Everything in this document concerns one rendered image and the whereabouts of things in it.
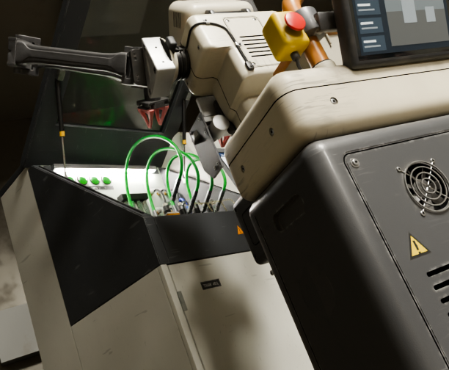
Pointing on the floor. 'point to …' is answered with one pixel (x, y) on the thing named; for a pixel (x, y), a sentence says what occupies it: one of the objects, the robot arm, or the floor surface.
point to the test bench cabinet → (139, 329)
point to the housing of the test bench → (38, 274)
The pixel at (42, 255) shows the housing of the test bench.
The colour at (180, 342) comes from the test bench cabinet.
